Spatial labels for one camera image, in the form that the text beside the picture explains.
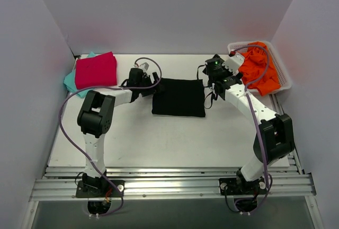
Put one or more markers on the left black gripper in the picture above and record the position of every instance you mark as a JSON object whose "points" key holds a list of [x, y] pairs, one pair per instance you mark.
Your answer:
{"points": [[151, 81]]}

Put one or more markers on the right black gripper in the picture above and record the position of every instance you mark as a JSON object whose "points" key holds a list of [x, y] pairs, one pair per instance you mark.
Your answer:
{"points": [[212, 81]]}

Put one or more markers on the black t-shirt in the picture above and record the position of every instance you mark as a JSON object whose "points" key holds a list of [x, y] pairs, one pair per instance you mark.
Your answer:
{"points": [[182, 98]]}

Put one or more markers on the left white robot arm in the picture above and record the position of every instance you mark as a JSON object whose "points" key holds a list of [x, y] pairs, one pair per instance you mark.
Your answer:
{"points": [[95, 119]]}

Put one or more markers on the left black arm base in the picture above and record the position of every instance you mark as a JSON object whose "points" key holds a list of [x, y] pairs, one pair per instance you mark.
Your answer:
{"points": [[87, 187]]}

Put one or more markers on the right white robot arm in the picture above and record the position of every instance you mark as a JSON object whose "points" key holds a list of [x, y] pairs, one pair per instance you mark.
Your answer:
{"points": [[274, 138]]}

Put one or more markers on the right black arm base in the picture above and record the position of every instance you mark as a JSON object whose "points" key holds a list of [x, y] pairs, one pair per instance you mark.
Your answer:
{"points": [[242, 198]]}

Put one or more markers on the crumpled orange t-shirt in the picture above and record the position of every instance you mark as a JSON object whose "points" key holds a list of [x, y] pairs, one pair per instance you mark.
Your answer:
{"points": [[253, 67]]}

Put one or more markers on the folded pink t-shirt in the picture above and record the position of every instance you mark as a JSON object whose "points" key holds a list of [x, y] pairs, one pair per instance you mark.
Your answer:
{"points": [[100, 70]]}

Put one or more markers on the white plastic basket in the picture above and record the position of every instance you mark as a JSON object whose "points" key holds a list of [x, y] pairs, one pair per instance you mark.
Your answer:
{"points": [[284, 78]]}

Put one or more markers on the folded teal t-shirt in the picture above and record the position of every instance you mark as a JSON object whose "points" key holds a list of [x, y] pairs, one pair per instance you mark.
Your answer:
{"points": [[69, 82]]}

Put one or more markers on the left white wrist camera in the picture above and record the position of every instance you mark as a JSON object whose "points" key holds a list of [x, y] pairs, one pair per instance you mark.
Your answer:
{"points": [[143, 66]]}

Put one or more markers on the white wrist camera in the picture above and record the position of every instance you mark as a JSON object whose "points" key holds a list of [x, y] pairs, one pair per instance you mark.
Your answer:
{"points": [[234, 62], [143, 66]]}

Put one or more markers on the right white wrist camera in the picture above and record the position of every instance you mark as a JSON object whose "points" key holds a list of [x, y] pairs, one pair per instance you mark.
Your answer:
{"points": [[234, 62]]}

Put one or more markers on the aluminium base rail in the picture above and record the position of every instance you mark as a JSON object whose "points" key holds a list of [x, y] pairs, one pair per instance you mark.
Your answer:
{"points": [[58, 183]]}

